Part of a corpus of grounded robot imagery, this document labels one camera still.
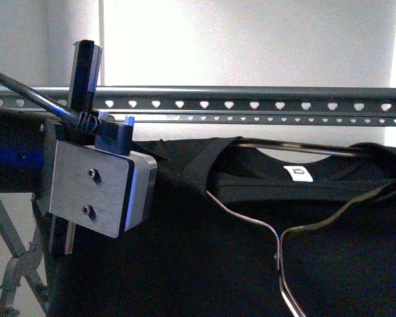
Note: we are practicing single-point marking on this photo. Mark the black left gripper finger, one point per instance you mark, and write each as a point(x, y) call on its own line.
point(84, 76)

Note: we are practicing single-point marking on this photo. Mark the blue and black robot arm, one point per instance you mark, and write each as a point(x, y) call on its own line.
point(22, 138)

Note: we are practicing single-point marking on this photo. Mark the grey metal clothes rack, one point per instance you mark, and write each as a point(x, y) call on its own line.
point(202, 106)

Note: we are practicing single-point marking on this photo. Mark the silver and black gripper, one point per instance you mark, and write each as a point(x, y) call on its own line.
point(93, 186)

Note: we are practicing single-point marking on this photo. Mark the black printed t-shirt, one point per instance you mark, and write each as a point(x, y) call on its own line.
point(227, 223)

